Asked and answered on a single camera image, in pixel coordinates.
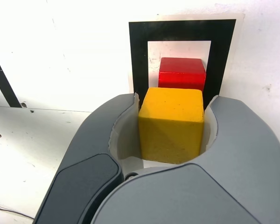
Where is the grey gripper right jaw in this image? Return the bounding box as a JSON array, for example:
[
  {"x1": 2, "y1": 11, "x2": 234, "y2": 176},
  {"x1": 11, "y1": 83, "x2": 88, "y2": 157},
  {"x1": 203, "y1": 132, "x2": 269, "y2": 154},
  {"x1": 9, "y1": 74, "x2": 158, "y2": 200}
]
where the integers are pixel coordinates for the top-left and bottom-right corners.
[{"x1": 91, "y1": 94, "x2": 280, "y2": 224}]

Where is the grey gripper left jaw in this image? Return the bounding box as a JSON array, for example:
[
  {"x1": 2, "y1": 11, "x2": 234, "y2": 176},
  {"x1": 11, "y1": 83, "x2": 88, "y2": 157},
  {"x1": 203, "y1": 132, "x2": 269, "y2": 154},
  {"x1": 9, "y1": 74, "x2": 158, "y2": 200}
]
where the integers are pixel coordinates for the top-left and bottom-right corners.
[{"x1": 34, "y1": 92, "x2": 140, "y2": 224}]

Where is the yellow cube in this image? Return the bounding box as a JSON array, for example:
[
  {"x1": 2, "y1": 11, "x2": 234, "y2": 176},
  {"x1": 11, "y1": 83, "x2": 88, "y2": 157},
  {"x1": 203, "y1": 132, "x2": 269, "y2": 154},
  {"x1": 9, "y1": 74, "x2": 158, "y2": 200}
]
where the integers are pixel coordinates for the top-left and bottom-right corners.
[{"x1": 138, "y1": 87, "x2": 205, "y2": 165}]

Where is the red cube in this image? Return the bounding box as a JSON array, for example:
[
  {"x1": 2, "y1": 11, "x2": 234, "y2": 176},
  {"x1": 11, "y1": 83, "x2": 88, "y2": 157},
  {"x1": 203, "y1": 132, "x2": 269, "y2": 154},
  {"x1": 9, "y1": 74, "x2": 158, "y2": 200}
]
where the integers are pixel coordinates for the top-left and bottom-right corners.
[{"x1": 158, "y1": 57, "x2": 206, "y2": 91}]

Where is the black tape square outline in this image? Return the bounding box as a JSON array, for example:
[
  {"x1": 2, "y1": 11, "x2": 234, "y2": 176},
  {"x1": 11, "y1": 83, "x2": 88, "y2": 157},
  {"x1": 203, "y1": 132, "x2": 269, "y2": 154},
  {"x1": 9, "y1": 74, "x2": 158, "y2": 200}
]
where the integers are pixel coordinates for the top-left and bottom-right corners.
[{"x1": 128, "y1": 19, "x2": 237, "y2": 108}]

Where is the black tape strip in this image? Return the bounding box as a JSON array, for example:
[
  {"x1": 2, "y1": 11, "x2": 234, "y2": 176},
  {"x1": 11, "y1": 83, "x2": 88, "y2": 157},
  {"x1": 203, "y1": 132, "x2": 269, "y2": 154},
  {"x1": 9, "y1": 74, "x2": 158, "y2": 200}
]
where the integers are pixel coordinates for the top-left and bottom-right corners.
[{"x1": 0, "y1": 48, "x2": 23, "y2": 108}]

